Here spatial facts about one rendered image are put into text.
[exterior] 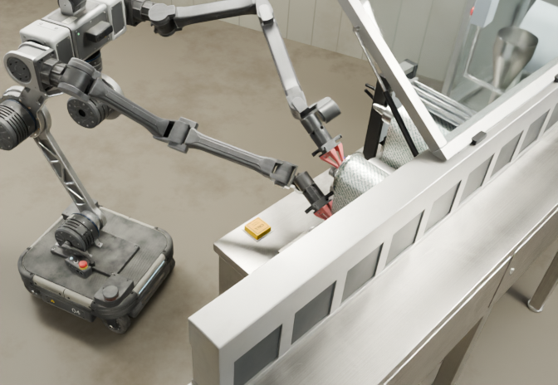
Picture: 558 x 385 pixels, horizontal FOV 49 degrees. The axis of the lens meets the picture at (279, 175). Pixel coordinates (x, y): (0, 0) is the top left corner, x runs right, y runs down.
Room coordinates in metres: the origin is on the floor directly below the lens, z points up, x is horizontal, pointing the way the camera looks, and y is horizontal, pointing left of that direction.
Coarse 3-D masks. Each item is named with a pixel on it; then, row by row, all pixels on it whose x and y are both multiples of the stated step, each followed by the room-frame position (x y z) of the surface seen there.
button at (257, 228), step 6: (252, 222) 1.53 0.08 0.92; (258, 222) 1.54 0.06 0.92; (264, 222) 1.54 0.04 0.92; (246, 228) 1.51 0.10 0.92; (252, 228) 1.51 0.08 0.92; (258, 228) 1.51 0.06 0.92; (264, 228) 1.51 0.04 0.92; (270, 228) 1.52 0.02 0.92; (252, 234) 1.49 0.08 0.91; (258, 234) 1.48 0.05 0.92; (264, 234) 1.50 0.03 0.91
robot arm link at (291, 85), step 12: (264, 12) 1.95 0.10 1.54; (264, 24) 1.93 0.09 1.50; (276, 24) 1.93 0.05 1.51; (264, 36) 1.94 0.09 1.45; (276, 36) 1.89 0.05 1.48; (276, 48) 1.85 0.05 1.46; (276, 60) 1.81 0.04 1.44; (288, 60) 1.81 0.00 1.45; (288, 72) 1.76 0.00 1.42; (288, 84) 1.72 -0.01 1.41; (288, 96) 1.67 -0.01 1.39; (300, 96) 1.67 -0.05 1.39
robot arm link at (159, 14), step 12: (228, 0) 2.05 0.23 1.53; (240, 0) 2.04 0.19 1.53; (252, 0) 2.03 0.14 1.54; (264, 0) 2.02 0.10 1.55; (156, 12) 2.00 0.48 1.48; (168, 12) 1.99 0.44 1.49; (180, 12) 2.01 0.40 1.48; (192, 12) 2.01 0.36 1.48; (204, 12) 2.01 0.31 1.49; (216, 12) 2.01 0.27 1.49; (228, 12) 2.01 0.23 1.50; (240, 12) 2.02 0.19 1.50; (252, 12) 2.03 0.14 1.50; (156, 24) 1.97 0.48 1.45; (180, 24) 2.00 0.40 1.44; (168, 36) 2.01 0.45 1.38
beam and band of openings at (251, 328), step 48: (480, 144) 1.15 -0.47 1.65; (528, 144) 1.42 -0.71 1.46; (384, 192) 0.95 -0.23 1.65; (432, 192) 1.00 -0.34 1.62; (336, 240) 0.81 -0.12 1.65; (384, 240) 0.88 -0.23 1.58; (240, 288) 0.67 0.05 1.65; (288, 288) 0.68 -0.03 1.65; (336, 288) 0.78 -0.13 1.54; (192, 336) 0.59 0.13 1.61; (240, 336) 0.58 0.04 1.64; (288, 336) 0.68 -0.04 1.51; (240, 384) 0.59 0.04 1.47
